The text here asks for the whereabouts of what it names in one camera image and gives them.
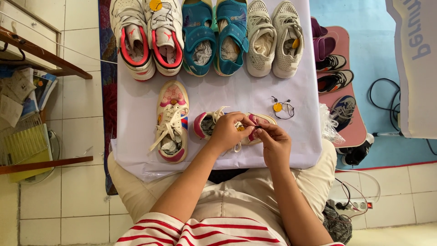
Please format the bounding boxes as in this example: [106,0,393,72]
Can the person's right hand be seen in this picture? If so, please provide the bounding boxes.
[255,123,293,168]

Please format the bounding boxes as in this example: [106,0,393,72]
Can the person's left hand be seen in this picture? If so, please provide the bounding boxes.
[208,112,256,154]

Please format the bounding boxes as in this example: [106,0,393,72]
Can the yellow tag with black cord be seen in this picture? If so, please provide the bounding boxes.
[271,96,295,120]
[286,24,304,49]
[236,124,263,132]
[149,0,175,24]

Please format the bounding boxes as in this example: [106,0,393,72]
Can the pink cream child sneaker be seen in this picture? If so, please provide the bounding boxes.
[193,106,278,153]
[149,80,190,164]

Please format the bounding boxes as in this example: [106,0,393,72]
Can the clear plastic bag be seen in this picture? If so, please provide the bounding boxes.
[319,102,346,145]

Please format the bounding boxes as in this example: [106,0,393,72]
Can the beige trousers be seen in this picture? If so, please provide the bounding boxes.
[107,138,338,240]

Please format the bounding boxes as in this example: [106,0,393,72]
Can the blue white sneaker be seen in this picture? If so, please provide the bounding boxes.
[329,95,357,132]

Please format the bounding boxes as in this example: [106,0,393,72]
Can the cream mesh sneaker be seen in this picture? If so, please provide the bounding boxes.
[271,0,305,79]
[245,0,277,78]

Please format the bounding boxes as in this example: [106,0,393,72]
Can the pink mat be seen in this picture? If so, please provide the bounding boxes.
[310,16,368,149]

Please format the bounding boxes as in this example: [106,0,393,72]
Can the black white orange sneaker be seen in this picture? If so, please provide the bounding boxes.
[315,54,347,73]
[317,70,355,95]

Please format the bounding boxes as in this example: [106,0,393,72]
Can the white power strip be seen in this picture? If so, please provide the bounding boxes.
[327,198,375,212]

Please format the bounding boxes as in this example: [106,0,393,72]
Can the teal child sandal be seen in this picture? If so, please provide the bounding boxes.
[213,0,250,77]
[181,0,218,77]

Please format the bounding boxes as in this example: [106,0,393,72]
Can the grey patterned bag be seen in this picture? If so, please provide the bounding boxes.
[322,204,353,245]

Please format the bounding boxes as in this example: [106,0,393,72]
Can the red white striped shirt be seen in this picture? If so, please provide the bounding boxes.
[114,212,346,246]

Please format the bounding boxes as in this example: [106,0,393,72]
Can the white red high-top sneaker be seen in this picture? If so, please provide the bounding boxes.
[109,0,156,82]
[145,0,185,77]

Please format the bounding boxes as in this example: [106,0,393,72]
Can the dark purple shoe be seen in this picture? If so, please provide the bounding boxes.
[311,17,329,38]

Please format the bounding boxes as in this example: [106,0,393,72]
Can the red blue patterned cloth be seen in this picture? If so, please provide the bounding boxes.
[98,0,119,196]

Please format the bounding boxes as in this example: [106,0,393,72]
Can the blue floor mat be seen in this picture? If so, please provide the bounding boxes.
[309,0,437,171]

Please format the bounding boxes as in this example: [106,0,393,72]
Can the white printed banner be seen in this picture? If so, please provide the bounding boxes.
[385,0,437,139]

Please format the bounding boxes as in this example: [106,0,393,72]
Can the brown wooden plank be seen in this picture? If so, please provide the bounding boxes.
[0,156,94,175]

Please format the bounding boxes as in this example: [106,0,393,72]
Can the yellow book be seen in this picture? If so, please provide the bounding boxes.
[3,124,54,183]

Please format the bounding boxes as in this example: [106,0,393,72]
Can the heap of papers and magazines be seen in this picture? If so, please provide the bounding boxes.
[0,67,59,128]

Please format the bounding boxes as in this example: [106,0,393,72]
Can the wooden shelf with white drawer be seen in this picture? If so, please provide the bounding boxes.
[0,0,93,80]

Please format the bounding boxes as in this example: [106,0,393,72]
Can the thin black plug cable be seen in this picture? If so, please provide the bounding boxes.
[334,177,353,210]

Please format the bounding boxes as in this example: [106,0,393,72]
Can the white cable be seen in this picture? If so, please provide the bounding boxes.
[335,169,381,204]

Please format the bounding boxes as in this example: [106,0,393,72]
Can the thin white string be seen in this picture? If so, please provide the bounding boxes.
[0,11,118,65]

